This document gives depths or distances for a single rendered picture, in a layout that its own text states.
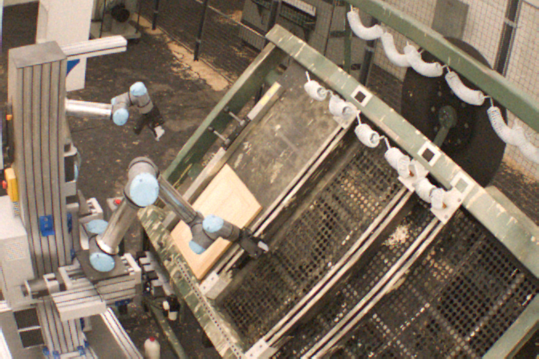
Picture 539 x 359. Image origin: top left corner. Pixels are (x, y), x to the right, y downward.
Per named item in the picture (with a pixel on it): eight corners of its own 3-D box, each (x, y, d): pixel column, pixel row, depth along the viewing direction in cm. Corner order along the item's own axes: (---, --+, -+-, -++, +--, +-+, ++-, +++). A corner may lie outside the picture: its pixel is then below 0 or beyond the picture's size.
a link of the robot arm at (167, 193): (121, 157, 245) (190, 227, 272) (122, 171, 236) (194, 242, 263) (140, 140, 243) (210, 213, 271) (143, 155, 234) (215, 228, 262)
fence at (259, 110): (167, 225, 326) (161, 223, 323) (280, 85, 314) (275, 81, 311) (170, 231, 322) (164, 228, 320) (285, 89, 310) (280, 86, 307)
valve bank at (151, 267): (128, 272, 330) (127, 240, 318) (150, 268, 336) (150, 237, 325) (159, 330, 293) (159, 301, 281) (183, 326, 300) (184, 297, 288)
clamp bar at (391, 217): (252, 354, 251) (215, 344, 235) (436, 151, 236) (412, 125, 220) (262, 368, 244) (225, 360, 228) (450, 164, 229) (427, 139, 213)
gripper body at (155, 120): (165, 123, 301) (157, 106, 293) (151, 133, 299) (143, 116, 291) (160, 117, 307) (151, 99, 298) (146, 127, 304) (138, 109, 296)
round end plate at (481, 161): (381, 147, 320) (411, 11, 280) (389, 146, 323) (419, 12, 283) (468, 231, 262) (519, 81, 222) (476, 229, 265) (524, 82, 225)
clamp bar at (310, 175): (207, 288, 287) (171, 275, 271) (371, 96, 271) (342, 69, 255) (215, 301, 280) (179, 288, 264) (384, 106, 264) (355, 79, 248)
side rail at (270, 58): (160, 203, 348) (146, 196, 341) (282, 50, 334) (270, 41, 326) (163, 209, 344) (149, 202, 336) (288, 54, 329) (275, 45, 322)
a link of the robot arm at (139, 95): (127, 85, 287) (143, 78, 286) (135, 101, 294) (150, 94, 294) (127, 94, 281) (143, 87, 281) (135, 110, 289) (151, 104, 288)
